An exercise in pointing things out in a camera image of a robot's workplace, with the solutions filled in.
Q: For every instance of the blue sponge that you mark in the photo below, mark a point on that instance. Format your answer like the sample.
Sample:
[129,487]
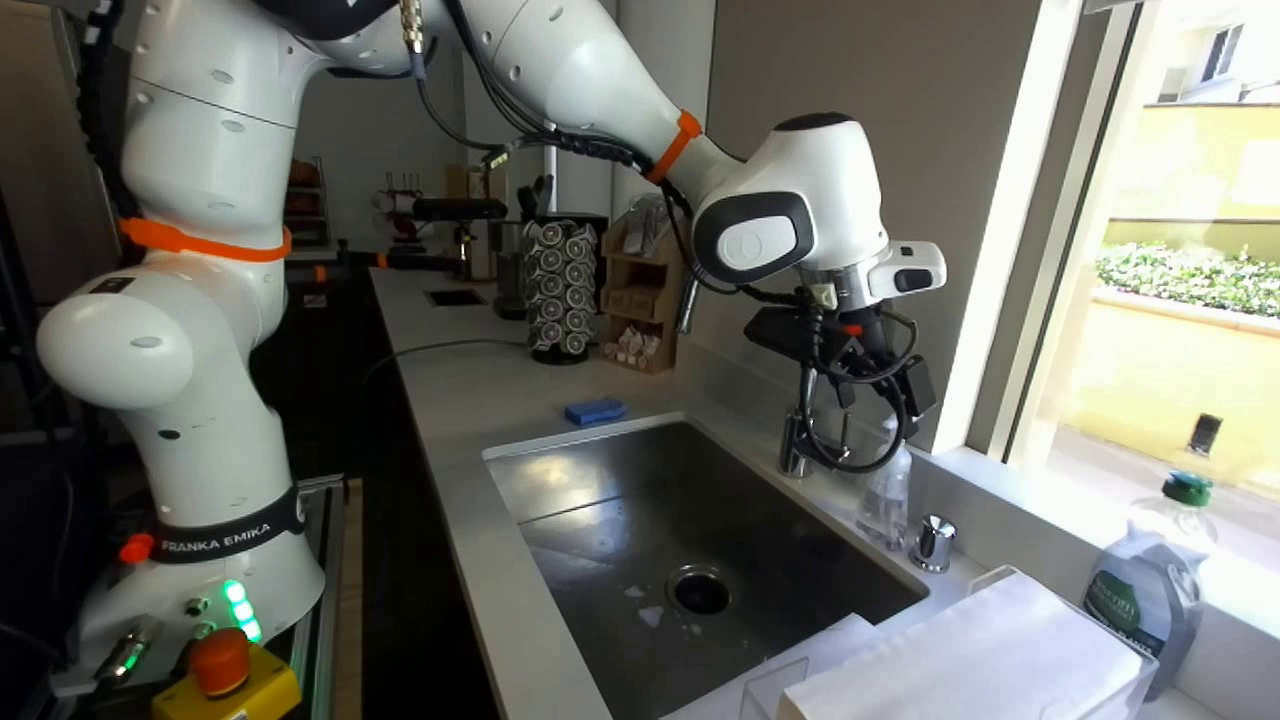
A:
[592,408]

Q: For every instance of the chrome arched faucet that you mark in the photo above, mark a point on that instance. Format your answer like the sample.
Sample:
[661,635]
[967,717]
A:
[799,444]

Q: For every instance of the coffee pod carousel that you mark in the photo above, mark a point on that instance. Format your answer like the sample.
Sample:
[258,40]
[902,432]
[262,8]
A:
[561,285]

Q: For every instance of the round sink drain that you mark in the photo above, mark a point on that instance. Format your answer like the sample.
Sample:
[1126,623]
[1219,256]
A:
[700,590]

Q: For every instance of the white box on counter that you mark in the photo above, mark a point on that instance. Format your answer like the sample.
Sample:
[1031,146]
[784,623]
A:
[972,653]

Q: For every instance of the stainless steel sink basin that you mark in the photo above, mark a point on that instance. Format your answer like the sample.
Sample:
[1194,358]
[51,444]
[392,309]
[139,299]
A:
[640,522]

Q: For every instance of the clear pump soap bottle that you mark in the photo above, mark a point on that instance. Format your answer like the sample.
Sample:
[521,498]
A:
[885,500]

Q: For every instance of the green label dish soap bottle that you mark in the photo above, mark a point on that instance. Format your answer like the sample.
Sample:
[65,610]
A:
[1141,603]

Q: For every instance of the white framed window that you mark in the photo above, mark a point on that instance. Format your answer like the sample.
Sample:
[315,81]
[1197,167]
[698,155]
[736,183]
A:
[1013,200]

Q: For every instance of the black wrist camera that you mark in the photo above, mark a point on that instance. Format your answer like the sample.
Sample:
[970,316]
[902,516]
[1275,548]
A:
[783,333]

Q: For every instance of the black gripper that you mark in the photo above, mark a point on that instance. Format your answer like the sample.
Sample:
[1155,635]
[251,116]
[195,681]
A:
[865,352]

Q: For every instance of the yellow red emergency stop button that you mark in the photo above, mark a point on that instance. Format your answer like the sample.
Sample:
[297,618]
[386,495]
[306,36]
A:
[227,673]

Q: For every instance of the wooden condiment rack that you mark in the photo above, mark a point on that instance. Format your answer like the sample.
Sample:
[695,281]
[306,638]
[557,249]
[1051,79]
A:
[645,301]

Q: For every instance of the small chrome sink cap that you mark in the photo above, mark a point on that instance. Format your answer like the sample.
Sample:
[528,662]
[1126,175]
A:
[933,547]

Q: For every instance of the black coffee machine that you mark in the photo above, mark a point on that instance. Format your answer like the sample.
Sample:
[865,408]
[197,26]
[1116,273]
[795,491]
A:
[455,212]

